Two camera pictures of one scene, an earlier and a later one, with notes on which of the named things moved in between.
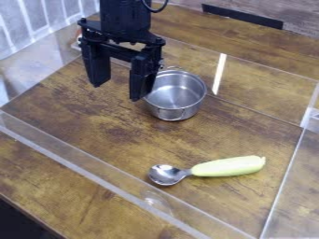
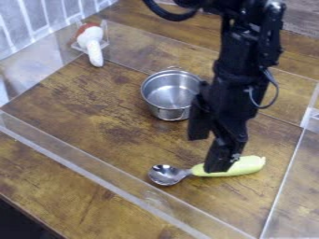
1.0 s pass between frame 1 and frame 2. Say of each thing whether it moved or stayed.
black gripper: moved
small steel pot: stayed
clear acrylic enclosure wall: stayed
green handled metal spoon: stayed
